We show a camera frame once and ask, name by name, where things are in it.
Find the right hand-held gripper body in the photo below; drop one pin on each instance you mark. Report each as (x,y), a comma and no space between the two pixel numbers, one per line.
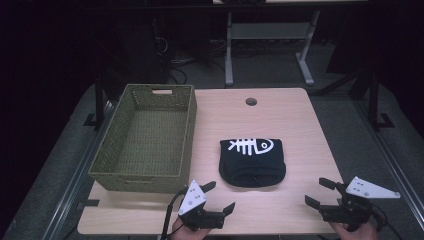
(355,203)

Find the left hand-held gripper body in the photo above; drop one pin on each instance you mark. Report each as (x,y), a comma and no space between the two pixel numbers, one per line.
(194,206)

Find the black fishbone-print garment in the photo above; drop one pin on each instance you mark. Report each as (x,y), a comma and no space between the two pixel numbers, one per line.
(252,162)

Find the green woven basket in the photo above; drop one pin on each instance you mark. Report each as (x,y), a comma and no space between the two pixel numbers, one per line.
(146,140)

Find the person's left hand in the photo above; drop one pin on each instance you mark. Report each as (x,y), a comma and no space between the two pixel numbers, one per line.
(186,231)

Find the person's right hand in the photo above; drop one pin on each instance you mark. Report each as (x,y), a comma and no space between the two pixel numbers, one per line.
(355,233)

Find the black metal stand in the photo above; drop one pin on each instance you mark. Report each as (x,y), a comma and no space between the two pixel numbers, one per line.
(97,100)
(375,100)

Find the grey metal desk frame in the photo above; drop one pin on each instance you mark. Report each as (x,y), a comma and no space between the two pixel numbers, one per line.
(266,43)

